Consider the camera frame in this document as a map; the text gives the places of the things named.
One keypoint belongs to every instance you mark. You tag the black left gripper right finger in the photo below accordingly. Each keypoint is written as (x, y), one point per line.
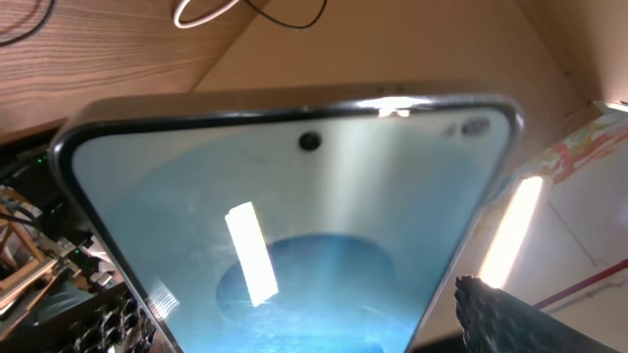
(494, 321)

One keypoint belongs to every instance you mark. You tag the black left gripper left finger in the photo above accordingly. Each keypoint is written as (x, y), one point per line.
(119, 325)

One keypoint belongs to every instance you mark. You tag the blue screen smartphone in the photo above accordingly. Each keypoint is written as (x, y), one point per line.
(309, 219)

